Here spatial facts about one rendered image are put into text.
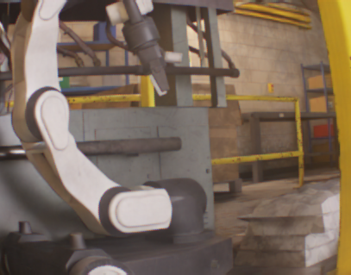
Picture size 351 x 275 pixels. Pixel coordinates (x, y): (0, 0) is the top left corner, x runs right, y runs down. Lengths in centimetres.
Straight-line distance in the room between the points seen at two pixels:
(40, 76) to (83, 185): 32
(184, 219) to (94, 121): 51
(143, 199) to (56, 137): 32
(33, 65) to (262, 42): 820
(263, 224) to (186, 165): 38
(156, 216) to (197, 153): 67
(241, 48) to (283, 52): 98
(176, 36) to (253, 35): 702
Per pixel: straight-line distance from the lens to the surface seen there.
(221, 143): 607
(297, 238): 202
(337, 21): 162
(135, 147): 202
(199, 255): 161
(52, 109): 148
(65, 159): 151
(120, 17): 155
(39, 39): 152
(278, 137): 952
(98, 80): 712
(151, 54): 152
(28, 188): 193
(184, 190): 176
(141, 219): 162
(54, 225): 197
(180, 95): 244
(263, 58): 951
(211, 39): 247
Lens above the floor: 43
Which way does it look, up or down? 1 degrees up
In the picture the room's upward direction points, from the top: 4 degrees counter-clockwise
